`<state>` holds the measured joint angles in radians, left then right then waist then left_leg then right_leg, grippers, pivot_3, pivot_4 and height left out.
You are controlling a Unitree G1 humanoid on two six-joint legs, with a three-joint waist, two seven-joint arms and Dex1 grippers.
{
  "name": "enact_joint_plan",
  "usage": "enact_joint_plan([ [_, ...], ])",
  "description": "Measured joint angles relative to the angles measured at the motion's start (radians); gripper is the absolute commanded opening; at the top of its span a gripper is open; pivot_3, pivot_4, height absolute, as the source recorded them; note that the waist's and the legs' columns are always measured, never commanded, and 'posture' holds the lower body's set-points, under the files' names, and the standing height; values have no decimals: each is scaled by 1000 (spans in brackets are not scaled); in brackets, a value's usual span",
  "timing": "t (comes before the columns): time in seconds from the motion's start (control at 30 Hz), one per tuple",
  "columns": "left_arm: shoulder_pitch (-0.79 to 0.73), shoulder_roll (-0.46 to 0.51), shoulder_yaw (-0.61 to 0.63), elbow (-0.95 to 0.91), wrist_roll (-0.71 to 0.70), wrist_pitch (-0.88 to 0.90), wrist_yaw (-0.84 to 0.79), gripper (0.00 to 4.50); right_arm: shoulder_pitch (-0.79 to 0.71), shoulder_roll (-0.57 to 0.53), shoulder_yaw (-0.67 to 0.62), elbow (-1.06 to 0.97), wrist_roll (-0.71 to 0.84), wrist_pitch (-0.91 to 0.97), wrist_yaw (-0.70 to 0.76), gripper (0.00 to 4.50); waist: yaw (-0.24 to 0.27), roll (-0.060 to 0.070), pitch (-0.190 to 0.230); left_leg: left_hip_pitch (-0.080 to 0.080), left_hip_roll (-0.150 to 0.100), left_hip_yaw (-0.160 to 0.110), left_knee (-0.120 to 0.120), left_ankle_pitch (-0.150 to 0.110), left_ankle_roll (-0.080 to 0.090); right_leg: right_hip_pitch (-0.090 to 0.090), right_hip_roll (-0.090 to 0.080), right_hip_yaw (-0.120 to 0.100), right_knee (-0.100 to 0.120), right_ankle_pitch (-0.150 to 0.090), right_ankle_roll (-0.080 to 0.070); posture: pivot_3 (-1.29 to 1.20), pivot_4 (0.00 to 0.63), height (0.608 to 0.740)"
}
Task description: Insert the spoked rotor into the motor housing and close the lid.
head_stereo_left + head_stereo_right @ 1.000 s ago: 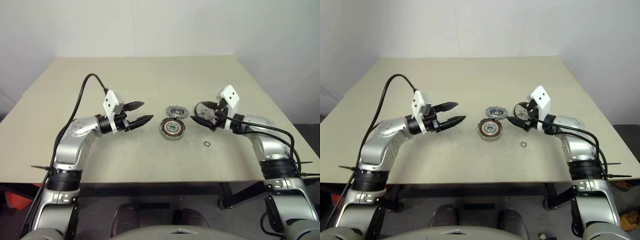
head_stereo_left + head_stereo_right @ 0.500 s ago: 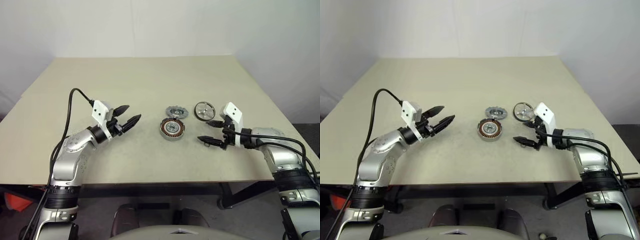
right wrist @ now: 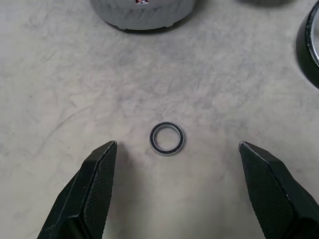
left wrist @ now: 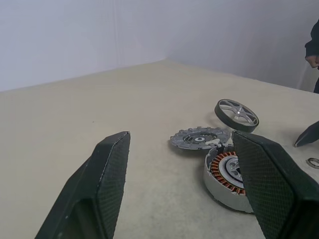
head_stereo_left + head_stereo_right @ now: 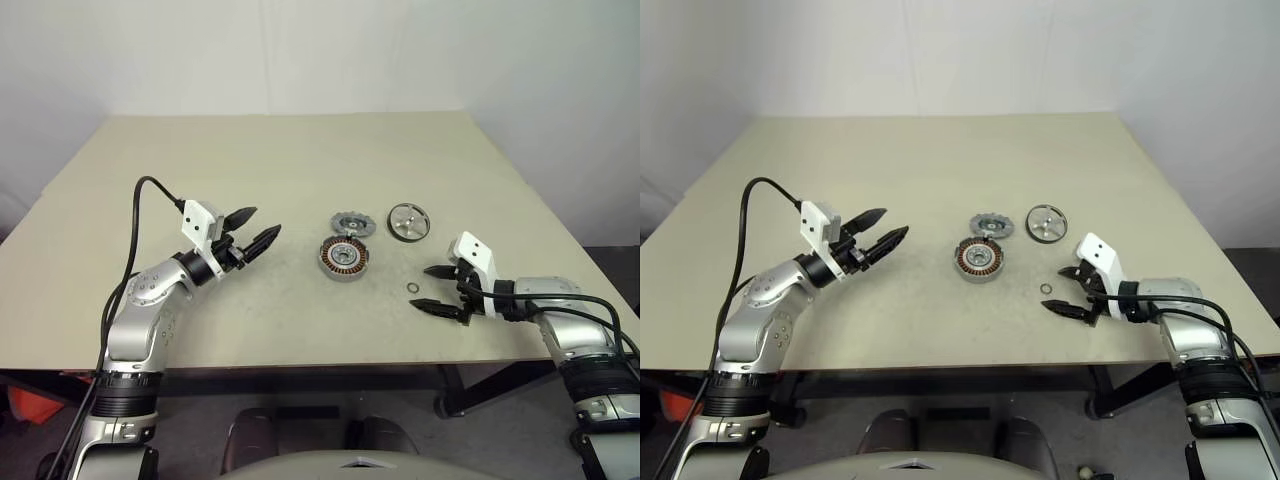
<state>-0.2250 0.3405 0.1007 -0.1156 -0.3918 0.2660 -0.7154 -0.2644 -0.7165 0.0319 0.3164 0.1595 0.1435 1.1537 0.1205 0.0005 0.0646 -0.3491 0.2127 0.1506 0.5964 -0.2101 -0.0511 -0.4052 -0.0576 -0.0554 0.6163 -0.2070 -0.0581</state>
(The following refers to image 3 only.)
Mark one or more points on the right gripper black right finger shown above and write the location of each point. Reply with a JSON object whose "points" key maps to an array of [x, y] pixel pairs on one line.
{"points": [[274, 199]]}

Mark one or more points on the grey round motor housing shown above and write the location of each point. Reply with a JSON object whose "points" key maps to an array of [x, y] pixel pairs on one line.
{"points": [[139, 17]]}

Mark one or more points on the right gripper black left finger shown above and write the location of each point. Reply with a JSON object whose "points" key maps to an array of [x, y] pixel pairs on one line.
{"points": [[84, 199]]}

